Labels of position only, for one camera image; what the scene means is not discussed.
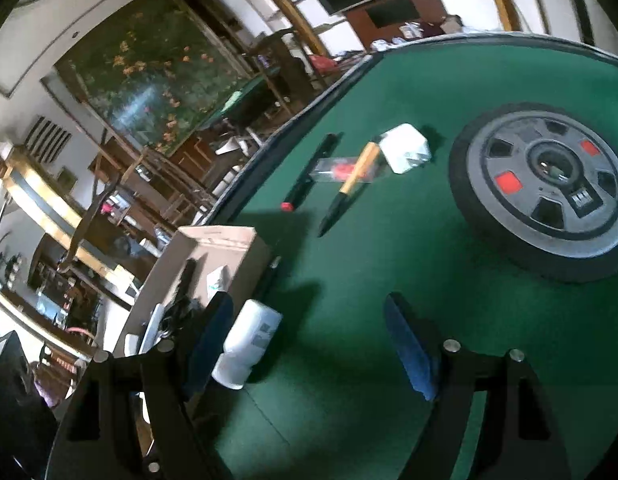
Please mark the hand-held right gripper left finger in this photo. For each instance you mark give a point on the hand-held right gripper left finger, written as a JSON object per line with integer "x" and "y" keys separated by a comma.
{"x": 209, "y": 345}

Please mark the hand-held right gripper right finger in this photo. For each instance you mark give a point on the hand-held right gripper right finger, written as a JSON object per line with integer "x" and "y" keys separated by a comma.
{"x": 411, "y": 350}

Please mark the white bottle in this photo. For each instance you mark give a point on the white bottle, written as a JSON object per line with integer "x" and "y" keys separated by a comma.
{"x": 249, "y": 335}

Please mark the cardboard box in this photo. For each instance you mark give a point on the cardboard box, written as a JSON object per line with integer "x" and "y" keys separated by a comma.
{"x": 239, "y": 255}

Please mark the white squeeze tube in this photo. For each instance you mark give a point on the white squeeze tube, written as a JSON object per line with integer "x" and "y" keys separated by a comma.
{"x": 216, "y": 285}

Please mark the grey round table control panel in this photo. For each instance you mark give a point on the grey round table control panel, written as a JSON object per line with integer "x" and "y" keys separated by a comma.
{"x": 499, "y": 230}

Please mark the wooden chair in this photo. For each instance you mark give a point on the wooden chair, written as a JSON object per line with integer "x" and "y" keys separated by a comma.
{"x": 289, "y": 70}
{"x": 154, "y": 180}
{"x": 84, "y": 225}

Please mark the curved wooden counter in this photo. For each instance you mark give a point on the curved wooden counter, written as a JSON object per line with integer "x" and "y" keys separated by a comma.
{"x": 39, "y": 195}

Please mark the orange black pen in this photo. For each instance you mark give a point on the orange black pen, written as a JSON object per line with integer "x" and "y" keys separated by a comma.
{"x": 356, "y": 170}

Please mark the black pen red tip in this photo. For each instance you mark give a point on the black pen red tip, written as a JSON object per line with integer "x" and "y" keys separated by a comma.
{"x": 309, "y": 175}

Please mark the clear packet red contents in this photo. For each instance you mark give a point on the clear packet red contents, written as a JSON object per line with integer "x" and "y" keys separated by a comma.
{"x": 334, "y": 167}

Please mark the white power adapter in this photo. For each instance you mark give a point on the white power adapter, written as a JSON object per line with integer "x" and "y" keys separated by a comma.
{"x": 404, "y": 147}

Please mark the black slatted vent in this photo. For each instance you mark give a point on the black slatted vent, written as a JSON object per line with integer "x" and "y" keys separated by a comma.
{"x": 49, "y": 139}

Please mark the green-topped mahjong table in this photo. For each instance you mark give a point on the green-topped mahjong table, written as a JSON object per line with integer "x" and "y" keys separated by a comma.
{"x": 239, "y": 97}

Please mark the large floral painting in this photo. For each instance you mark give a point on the large floral painting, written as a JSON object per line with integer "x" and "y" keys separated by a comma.
{"x": 149, "y": 75}

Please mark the red bag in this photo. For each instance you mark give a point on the red bag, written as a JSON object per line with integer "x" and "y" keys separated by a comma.
{"x": 323, "y": 63}

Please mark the pile of household clutter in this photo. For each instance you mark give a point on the pile of household clutter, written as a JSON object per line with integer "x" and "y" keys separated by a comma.
{"x": 414, "y": 32}

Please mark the black rectangular wall panel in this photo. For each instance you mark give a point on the black rectangular wall panel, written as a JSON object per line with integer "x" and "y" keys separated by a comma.
{"x": 394, "y": 12}

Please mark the wooden wall frame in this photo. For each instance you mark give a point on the wooden wall frame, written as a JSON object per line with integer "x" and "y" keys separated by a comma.
{"x": 289, "y": 10}

